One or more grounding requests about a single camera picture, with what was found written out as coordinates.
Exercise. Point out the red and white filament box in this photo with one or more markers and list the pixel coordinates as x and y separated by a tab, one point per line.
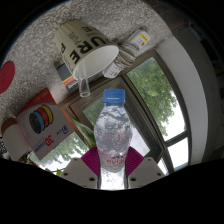
43	126

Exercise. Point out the clear blue-capped water bottle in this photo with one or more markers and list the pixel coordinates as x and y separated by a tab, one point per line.
112	133

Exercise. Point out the cream printed paper cup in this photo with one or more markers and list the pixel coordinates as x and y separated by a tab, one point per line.
80	43

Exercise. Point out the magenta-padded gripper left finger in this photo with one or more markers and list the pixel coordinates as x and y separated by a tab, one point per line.
76	171

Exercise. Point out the flat round red coaster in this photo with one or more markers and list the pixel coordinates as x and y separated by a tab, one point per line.
6	77

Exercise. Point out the dark box with coloured stripes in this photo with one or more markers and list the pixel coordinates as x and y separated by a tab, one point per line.
65	78

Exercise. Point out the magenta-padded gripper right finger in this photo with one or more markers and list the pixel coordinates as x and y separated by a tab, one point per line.
146	171

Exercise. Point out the brown-framed bay window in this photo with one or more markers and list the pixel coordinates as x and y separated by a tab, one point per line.
156	100

